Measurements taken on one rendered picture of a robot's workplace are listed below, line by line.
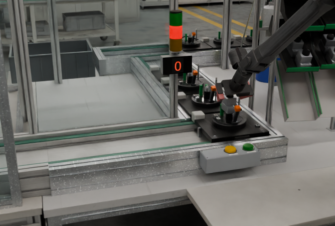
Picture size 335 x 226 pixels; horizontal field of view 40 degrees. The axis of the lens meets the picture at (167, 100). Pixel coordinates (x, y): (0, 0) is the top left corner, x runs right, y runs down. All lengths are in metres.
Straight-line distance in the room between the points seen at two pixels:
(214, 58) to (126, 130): 1.34
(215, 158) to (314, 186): 0.36
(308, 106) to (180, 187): 0.65
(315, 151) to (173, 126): 0.59
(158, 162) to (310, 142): 0.71
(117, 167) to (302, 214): 0.63
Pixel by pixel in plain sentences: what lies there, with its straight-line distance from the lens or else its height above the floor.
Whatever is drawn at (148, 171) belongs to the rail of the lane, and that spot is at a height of 0.90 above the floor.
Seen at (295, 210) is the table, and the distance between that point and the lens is 1.59.
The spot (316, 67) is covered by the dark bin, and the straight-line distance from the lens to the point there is 1.89.
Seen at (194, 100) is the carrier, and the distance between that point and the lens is 2.09.
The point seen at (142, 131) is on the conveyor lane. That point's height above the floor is 0.94.
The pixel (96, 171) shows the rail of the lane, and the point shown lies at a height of 0.93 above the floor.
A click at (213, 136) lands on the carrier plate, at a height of 0.97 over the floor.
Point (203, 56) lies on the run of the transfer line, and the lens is 3.06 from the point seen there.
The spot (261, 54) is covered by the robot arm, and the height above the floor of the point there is 1.31.
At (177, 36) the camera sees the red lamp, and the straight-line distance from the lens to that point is 1.82.
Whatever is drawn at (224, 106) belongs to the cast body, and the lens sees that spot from 1.86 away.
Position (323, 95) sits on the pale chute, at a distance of 2.04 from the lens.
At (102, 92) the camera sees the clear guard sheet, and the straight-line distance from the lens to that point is 1.87.
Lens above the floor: 1.71
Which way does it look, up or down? 20 degrees down
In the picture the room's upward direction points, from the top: straight up
